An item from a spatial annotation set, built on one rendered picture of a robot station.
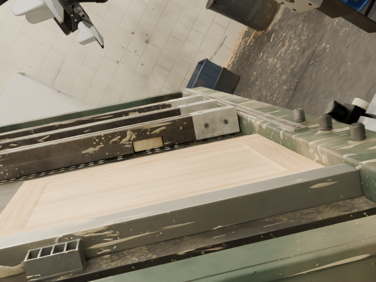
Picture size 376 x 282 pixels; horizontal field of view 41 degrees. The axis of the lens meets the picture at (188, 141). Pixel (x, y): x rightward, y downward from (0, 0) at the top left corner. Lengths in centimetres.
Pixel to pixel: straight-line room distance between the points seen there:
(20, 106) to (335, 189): 442
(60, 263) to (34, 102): 435
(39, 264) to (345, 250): 38
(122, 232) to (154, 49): 572
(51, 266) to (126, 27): 577
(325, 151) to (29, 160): 82
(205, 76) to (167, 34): 119
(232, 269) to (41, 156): 98
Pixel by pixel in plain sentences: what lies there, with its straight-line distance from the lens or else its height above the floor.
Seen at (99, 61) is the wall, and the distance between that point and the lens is 634.
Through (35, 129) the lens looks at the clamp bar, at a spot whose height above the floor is 142.
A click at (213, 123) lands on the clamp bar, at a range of 140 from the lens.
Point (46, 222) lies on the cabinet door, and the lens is 87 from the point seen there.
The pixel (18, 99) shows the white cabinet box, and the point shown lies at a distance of 501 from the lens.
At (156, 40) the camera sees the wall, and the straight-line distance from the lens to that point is 638.
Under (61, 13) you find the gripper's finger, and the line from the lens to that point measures 71.
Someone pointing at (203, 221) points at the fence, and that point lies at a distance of 71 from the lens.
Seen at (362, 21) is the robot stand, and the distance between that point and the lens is 136.
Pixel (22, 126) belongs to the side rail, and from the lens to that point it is 259.
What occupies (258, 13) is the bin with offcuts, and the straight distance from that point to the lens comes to 551.
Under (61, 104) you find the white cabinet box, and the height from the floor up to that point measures 153.
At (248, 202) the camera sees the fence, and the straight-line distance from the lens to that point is 71.
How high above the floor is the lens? 128
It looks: 11 degrees down
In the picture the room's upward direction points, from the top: 64 degrees counter-clockwise
